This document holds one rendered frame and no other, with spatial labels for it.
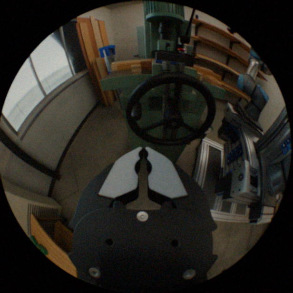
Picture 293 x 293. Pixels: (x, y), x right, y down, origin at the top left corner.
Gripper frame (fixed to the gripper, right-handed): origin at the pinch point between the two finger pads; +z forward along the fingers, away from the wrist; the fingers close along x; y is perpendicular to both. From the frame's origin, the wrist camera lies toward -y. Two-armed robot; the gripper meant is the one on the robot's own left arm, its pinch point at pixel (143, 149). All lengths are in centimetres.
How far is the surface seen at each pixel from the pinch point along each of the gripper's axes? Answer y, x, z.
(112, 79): -17.0, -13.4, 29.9
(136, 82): -14.8, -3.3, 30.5
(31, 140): 10, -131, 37
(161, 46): -34.7, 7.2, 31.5
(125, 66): -27, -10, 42
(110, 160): 59, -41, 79
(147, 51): -44, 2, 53
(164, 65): -17.3, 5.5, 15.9
